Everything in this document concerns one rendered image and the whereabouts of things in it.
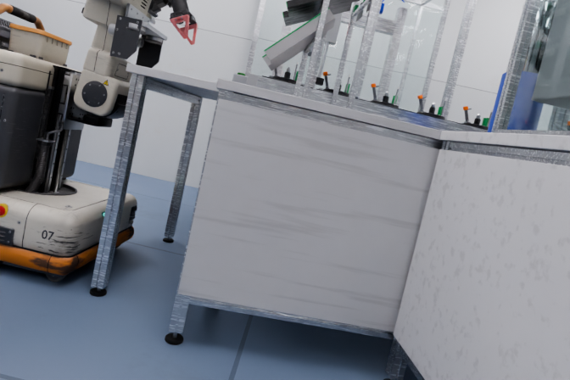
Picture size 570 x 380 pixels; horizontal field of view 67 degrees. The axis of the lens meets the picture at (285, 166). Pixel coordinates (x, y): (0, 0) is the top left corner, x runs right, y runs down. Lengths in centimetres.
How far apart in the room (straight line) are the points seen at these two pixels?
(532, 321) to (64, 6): 479
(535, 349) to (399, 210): 64
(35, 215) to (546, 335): 160
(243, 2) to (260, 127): 327
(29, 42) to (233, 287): 128
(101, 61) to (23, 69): 27
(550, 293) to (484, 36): 390
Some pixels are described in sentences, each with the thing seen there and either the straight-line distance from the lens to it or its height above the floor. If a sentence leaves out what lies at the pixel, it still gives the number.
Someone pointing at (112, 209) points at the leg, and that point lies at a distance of 171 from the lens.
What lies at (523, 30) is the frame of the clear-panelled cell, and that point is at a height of 118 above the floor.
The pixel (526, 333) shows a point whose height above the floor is 46.
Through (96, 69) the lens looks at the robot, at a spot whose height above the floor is 82.
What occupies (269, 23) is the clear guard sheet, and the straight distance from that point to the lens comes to 352.
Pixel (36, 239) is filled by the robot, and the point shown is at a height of 17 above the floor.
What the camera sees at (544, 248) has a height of 63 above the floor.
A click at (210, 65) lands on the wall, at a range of 447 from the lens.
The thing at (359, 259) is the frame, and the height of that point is 39.
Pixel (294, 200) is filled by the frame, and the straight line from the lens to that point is 138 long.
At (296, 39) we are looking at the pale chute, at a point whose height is 108.
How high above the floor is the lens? 74
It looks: 4 degrees down
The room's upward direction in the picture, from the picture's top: 13 degrees clockwise
